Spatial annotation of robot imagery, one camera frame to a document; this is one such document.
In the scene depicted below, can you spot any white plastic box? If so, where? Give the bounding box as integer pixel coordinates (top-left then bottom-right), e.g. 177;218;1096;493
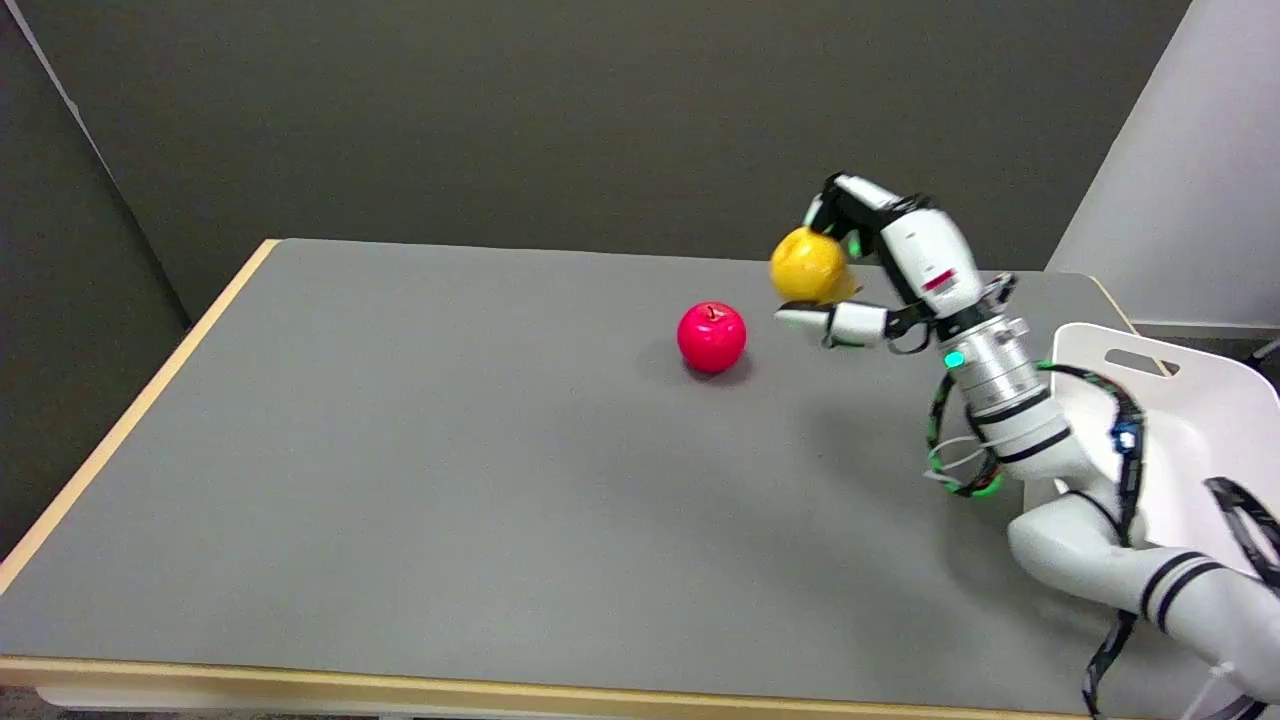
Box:
1023;322;1280;579

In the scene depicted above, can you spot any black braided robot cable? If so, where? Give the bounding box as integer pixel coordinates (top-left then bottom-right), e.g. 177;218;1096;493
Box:
925;361;1280;717

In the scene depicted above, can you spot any red apple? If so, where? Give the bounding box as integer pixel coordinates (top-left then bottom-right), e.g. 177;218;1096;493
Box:
677;302;748;375

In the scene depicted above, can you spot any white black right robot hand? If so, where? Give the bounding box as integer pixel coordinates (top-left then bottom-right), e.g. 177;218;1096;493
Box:
775;173;1019;356

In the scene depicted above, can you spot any white panel board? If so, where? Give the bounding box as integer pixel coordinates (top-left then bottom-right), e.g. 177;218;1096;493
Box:
1044;0;1280;329

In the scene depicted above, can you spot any yellow orange fruit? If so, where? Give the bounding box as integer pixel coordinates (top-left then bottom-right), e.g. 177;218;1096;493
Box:
769;227;859;305

